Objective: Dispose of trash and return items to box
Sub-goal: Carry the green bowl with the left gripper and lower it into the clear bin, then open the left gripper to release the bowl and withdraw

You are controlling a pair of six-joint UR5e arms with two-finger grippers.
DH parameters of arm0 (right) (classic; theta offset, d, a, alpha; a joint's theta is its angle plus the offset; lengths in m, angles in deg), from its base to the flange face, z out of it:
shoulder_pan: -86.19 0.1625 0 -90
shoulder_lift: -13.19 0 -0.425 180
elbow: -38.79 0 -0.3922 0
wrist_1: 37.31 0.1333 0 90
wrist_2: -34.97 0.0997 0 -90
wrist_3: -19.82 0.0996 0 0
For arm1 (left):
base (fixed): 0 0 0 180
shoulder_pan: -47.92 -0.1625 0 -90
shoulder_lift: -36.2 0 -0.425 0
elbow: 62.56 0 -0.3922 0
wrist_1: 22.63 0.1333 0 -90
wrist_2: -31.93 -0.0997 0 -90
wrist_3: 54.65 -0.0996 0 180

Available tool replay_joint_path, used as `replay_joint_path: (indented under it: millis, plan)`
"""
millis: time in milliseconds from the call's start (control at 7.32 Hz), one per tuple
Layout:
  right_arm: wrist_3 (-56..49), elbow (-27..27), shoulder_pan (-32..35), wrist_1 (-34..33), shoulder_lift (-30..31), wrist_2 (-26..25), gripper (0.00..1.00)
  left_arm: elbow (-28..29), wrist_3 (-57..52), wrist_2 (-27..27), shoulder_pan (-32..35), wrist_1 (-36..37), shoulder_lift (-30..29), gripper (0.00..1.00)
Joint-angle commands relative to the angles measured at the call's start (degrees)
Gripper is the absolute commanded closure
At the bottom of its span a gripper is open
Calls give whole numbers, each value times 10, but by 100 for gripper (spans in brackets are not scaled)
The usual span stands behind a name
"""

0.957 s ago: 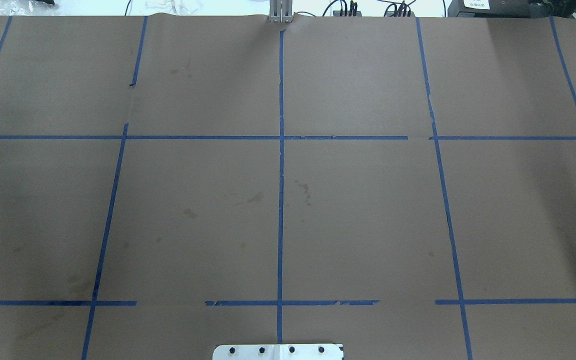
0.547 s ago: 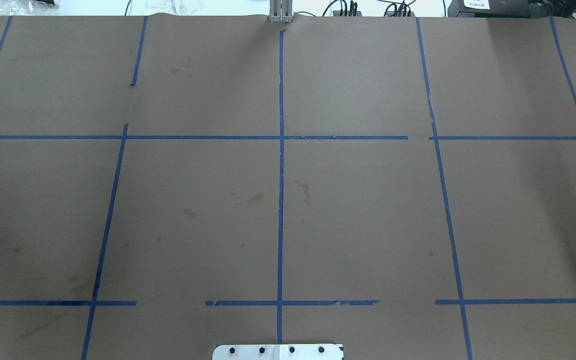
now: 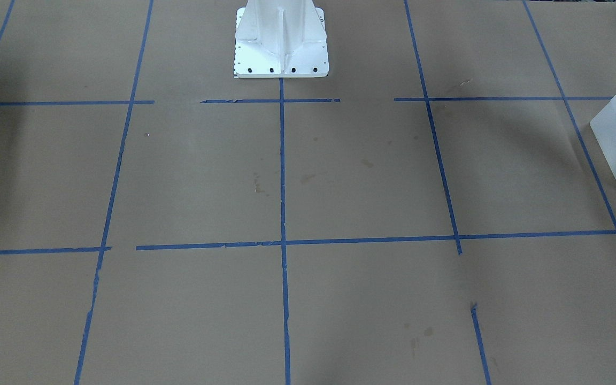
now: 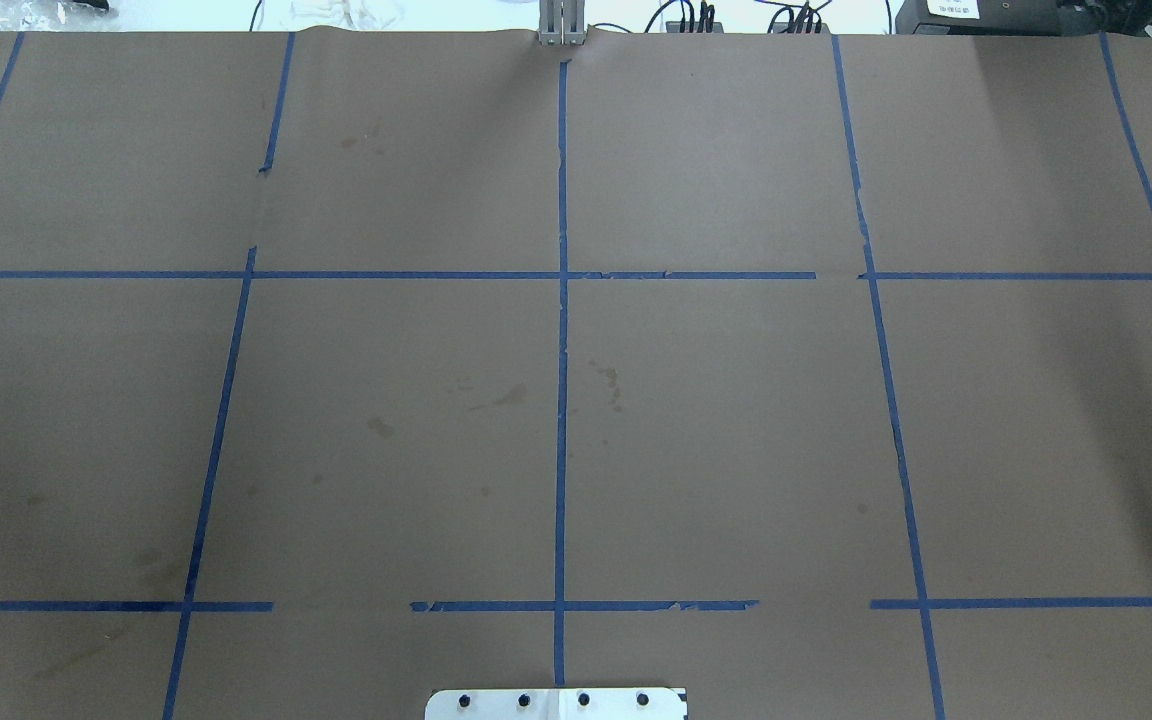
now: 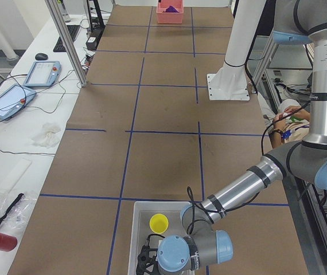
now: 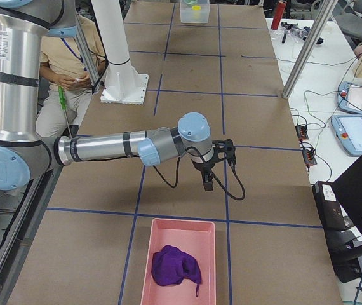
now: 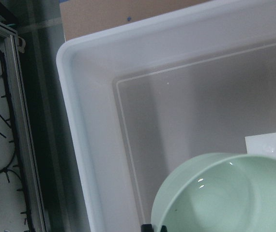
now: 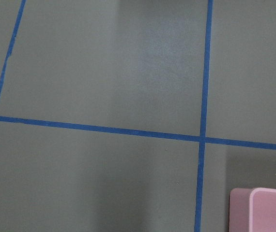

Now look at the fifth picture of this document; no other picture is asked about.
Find far teach pendant tablet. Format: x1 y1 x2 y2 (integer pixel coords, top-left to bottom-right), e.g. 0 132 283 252
23 61 61 89

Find near teach pendant tablet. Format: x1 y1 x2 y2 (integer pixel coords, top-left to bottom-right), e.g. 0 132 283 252
0 84 36 120

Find crumpled white tissue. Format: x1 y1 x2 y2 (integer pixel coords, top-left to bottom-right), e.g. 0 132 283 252
32 123 61 148

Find black power adapter box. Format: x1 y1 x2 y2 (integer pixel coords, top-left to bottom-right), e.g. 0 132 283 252
85 37 98 51

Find purple cloth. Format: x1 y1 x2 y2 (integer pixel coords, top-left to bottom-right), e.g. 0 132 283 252
163 5 179 13

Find pink plastic bin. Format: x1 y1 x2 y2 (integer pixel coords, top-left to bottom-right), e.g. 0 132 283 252
156 0 184 24

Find black keyboard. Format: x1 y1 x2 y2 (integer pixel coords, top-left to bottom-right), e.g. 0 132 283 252
53 25 81 53

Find white foam strip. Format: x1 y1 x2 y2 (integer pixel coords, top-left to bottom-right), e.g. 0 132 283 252
0 158 32 194

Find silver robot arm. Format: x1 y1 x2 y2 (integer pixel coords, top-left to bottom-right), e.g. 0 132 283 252
152 1 327 274

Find clear plastic bag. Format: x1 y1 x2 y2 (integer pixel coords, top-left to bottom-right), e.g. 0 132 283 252
0 192 37 233

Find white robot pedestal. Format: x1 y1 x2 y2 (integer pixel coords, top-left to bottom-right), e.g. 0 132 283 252
207 0 266 101

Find seated person beige shirt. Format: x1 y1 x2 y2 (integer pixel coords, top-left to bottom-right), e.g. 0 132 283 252
264 99 310 148

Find teach pendant tablet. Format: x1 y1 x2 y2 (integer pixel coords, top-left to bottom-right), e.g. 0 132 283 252
23 61 61 89
0 84 36 120

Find black strap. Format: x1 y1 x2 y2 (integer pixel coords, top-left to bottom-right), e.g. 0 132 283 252
0 192 25 231

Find yellow plastic cup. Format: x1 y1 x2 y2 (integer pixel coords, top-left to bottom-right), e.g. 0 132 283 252
149 213 169 234

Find green handled tool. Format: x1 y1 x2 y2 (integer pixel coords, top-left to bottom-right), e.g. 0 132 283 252
288 116 304 123

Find aluminium frame post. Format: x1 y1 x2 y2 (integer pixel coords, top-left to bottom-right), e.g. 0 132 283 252
45 0 87 87

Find clear plastic bin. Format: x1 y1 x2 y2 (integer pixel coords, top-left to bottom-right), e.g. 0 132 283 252
128 202 194 274

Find black computer mouse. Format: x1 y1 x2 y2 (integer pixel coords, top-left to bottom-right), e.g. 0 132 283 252
34 53 48 61

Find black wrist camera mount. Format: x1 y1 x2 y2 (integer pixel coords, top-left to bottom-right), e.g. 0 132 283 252
136 233 165 275

